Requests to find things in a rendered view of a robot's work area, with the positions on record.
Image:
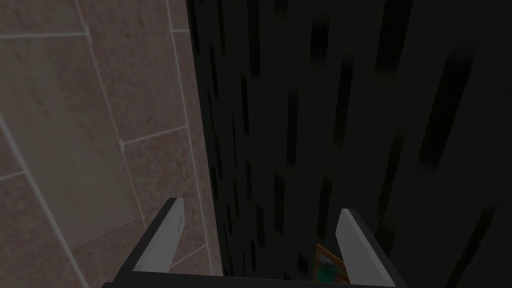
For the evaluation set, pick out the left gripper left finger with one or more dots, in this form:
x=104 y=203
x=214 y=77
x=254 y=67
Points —
x=162 y=240

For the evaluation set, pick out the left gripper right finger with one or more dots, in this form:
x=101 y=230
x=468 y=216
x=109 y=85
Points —
x=366 y=252

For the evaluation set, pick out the orange and teal book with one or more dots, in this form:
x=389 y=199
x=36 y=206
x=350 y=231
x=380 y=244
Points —
x=330 y=267

